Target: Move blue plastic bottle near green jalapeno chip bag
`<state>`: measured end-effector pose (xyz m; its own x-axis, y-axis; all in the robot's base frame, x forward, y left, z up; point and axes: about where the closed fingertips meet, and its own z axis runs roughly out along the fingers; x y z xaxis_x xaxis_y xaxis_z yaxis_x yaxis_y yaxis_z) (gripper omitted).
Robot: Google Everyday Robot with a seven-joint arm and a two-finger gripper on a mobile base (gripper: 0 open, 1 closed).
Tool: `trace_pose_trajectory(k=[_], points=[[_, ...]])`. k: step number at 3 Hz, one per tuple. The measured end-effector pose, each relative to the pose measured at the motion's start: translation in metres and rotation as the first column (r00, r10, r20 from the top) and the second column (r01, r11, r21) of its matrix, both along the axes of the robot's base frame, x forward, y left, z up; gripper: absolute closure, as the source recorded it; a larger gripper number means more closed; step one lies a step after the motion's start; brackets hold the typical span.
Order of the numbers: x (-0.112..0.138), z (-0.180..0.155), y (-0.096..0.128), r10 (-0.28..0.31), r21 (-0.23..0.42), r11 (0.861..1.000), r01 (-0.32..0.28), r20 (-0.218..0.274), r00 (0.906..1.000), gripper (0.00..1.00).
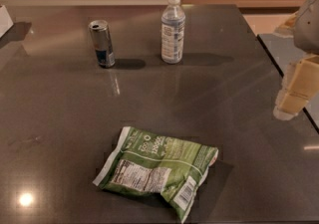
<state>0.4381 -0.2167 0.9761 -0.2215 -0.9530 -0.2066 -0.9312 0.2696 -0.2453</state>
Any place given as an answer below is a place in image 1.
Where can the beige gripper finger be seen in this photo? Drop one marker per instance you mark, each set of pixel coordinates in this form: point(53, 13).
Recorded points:
point(299, 85)

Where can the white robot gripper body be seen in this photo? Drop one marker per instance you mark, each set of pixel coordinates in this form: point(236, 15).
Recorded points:
point(308, 25)

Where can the grey side table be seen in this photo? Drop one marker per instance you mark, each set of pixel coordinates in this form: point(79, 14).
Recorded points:
point(282, 52)

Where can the white object at table edge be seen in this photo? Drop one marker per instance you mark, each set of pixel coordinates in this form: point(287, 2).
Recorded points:
point(5, 20)

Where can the green jalapeno chip bag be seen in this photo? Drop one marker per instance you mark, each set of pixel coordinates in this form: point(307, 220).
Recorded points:
point(145, 163)

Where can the silver blue energy drink can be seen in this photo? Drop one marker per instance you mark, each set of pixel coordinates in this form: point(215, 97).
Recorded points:
point(101, 38)

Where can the clear blue plastic water bottle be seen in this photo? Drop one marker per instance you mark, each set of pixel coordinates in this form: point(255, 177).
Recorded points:
point(172, 32)

